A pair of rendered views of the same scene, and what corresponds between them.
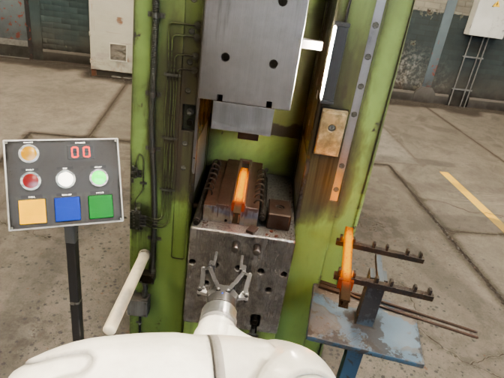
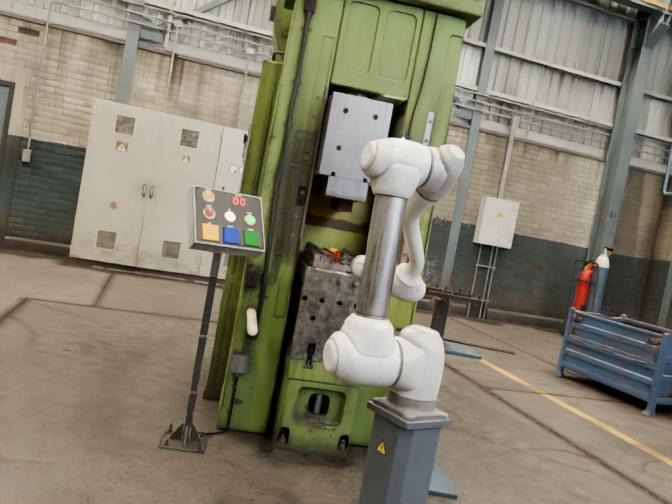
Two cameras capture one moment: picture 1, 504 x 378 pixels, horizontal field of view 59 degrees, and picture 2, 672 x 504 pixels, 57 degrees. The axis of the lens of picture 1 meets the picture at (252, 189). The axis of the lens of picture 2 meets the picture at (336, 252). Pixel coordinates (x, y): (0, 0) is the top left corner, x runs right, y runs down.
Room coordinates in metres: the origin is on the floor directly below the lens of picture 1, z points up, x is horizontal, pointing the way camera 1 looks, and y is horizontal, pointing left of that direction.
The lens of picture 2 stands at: (-1.58, 0.51, 1.16)
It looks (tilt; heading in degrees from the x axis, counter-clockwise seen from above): 3 degrees down; 351
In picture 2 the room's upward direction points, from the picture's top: 10 degrees clockwise
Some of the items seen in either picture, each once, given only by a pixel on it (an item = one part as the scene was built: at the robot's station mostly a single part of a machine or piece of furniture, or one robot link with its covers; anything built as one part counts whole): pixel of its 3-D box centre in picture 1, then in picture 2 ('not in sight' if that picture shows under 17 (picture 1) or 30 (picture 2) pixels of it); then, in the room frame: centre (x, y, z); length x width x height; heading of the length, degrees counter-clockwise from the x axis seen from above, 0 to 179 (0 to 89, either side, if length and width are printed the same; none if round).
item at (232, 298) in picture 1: (221, 299); not in sight; (0.89, 0.04, 1.00); 0.09 x 0.08 x 0.07; 1
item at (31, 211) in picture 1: (32, 211); (209, 232); (1.15, 0.66, 1.01); 0.07 x 0.05 x 0.07; 115
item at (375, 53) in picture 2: not in sight; (369, 55); (1.76, 0.02, 2.06); 0.44 x 0.41 x 0.47; 0
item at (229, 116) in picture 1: (246, 101); (340, 189); (1.61, 0.07, 1.32); 0.42 x 0.20 x 0.10; 0
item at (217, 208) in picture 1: (235, 187); (327, 257); (1.61, 0.07, 0.96); 0.42 x 0.20 x 0.09; 0
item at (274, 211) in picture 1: (278, 214); not in sight; (1.46, -0.11, 0.95); 0.12 x 0.08 x 0.06; 0
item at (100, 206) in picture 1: (100, 206); (251, 238); (1.24, 0.48, 1.01); 0.07 x 0.05 x 0.07; 115
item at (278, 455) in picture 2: not in sight; (299, 452); (1.35, 0.07, 0.01); 0.58 x 0.39 x 0.01; 90
